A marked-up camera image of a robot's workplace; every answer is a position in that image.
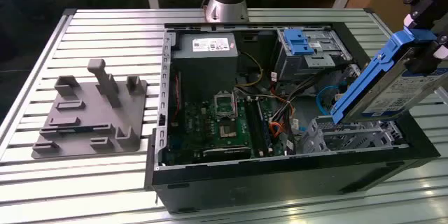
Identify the grey power supply unit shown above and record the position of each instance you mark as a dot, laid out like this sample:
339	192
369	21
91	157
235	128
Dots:
207	74

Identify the black PC case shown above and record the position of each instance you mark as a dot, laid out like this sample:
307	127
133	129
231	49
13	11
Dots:
281	187

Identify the metal disk bay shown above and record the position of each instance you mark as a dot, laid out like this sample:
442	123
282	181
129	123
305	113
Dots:
347	140

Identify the black table corner cap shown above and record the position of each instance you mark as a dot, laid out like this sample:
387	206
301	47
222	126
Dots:
369	11
70	12

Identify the CPU socket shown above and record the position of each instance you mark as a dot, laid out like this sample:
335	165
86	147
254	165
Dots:
230	131

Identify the blue drive carrier latch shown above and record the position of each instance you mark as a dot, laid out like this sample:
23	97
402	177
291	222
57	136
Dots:
298	41

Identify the grey parts rack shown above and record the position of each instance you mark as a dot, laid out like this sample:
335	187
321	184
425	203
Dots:
87	119

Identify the metal drive cage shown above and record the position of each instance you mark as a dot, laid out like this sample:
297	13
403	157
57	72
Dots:
298	66

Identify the black RAM slot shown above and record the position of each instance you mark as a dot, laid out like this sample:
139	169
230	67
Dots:
261	127
255	127

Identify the green motherboard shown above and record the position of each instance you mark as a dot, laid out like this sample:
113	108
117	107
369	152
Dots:
197	129

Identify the hard disk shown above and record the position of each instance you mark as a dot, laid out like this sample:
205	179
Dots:
395	95

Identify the black graphics card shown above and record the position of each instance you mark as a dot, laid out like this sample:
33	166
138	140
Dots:
227	153

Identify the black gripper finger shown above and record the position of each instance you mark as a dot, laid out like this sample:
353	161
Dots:
423	22
422	61

